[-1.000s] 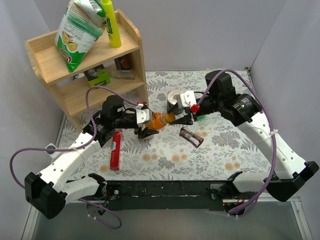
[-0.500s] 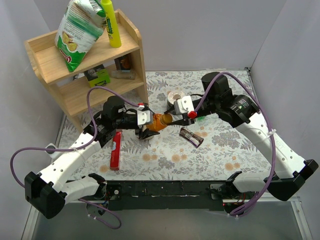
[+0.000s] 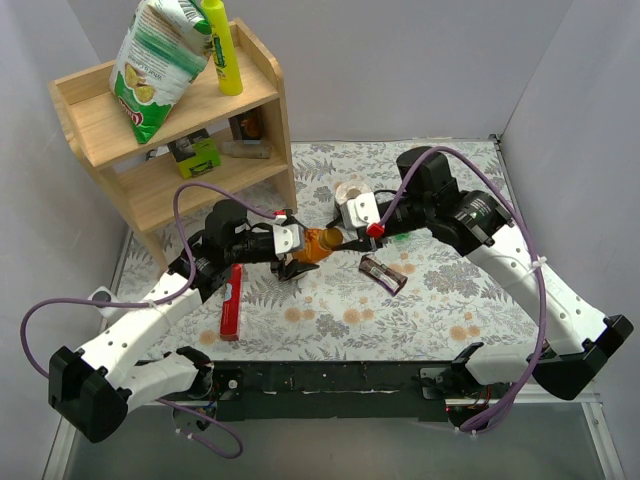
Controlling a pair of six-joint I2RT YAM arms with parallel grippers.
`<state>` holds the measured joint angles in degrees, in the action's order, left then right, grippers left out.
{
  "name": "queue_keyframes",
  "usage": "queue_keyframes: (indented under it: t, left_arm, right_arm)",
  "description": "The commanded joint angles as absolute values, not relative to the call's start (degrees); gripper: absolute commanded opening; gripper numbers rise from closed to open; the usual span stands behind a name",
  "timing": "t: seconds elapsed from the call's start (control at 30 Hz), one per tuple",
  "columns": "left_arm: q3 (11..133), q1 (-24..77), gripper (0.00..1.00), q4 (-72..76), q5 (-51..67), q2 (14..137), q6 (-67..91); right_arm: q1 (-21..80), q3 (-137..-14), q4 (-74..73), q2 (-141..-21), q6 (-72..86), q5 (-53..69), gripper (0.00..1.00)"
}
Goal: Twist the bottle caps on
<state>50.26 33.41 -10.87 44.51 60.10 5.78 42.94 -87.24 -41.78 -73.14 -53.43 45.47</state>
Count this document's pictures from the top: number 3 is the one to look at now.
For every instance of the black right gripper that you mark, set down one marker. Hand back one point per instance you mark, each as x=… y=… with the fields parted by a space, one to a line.
x=357 y=238

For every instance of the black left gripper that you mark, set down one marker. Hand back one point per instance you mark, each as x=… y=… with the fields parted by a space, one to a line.
x=288 y=252

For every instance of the orange juice bottle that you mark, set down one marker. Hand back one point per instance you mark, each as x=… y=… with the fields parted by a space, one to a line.
x=316 y=247

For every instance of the orange bottle cap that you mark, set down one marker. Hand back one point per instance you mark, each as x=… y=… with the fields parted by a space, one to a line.
x=331 y=238

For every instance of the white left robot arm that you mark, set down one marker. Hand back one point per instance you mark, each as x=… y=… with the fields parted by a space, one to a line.
x=97 y=385

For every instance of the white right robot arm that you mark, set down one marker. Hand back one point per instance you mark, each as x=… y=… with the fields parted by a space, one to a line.
x=577 y=338

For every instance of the yellow squeeze bottle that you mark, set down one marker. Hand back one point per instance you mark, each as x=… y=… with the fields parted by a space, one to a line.
x=223 y=52

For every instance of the floral table mat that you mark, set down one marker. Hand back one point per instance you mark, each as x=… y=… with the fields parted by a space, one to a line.
x=336 y=312

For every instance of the brown chocolate bar wrapper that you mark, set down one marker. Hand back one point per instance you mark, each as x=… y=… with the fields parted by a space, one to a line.
x=391 y=280

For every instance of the red toothpaste box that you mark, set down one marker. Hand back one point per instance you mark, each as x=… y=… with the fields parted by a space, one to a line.
x=231 y=308

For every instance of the wooden shelf unit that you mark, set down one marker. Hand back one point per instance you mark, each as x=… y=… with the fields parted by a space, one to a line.
x=100 y=136

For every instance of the green black box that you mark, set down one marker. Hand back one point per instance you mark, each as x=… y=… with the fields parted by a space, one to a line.
x=195 y=154

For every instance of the dark orange box on shelf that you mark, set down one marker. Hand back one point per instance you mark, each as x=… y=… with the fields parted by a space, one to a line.
x=247 y=126

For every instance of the white button box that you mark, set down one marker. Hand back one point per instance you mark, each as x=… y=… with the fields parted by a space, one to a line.
x=104 y=295

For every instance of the green white chips bag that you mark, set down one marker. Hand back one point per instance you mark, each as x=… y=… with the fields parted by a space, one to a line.
x=166 y=47

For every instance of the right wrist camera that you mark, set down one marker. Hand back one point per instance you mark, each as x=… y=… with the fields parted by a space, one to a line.
x=360 y=212

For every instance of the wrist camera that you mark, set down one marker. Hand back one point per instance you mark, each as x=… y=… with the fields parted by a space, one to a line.
x=288 y=233
x=360 y=212

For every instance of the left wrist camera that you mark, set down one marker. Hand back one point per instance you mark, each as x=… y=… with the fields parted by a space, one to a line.
x=288 y=233

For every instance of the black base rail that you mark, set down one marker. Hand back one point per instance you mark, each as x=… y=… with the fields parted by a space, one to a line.
x=266 y=390

